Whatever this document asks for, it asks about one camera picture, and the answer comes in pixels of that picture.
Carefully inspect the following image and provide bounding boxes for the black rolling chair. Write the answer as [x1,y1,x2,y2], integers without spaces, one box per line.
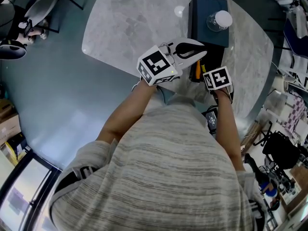
[252,121,303,170]

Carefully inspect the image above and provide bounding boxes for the person's left forearm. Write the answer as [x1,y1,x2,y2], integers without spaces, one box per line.
[96,78,158,144]

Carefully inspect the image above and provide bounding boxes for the yellow black box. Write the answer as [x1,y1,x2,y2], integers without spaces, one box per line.
[4,133,31,166]

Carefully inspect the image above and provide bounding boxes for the black oval chair seat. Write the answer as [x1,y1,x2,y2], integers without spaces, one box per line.
[0,39,27,60]

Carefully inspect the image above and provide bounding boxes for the grey striped shirt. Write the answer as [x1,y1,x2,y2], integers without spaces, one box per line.
[49,94,268,231]

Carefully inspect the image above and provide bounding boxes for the dark teal tool box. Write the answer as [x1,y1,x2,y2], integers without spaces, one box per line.
[187,0,229,83]

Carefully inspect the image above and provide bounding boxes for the white shell chair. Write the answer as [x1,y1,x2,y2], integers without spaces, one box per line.
[24,0,85,33]

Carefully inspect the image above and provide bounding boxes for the person's right forearm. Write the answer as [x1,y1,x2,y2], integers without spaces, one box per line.
[211,89,245,172]

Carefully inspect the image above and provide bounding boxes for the purple checkered cloth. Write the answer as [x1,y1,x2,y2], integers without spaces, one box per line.
[281,92,306,134]

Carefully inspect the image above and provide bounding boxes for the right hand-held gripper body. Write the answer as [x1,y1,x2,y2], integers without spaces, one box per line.
[203,65,232,91]

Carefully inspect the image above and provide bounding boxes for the orange handle screwdriver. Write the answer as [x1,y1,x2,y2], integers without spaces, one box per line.
[194,60,202,79]

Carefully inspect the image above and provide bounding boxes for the dark blue chair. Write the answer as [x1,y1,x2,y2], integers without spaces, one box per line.
[282,18,308,57]

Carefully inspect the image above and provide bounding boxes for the black framed glass door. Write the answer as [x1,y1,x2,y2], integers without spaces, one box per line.
[0,150,63,231]

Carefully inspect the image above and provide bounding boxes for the black white shoulder strap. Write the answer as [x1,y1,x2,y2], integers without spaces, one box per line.
[247,198,266,231]
[54,166,98,194]

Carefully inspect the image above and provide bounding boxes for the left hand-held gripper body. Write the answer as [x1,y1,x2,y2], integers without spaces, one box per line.
[136,37,205,86]

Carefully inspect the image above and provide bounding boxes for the glass jar white lid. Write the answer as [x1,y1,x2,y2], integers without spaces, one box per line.
[206,10,233,32]

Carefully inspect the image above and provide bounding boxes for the brown cardboard box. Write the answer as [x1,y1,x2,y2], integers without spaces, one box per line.
[0,113,22,144]

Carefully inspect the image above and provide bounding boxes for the black waist battery pack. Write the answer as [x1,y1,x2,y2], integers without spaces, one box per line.
[202,107,218,136]

